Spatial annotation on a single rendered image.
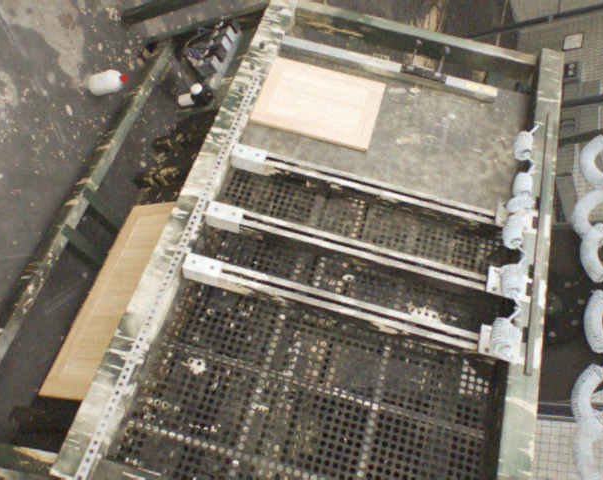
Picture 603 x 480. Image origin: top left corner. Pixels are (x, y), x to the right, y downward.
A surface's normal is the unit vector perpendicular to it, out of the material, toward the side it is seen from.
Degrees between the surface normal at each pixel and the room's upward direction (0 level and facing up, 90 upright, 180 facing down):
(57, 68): 0
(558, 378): 90
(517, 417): 57
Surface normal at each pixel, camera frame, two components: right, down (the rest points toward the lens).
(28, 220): 0.85, -0.06
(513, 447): 0.07, -0.52
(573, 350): -0.46, -0.58
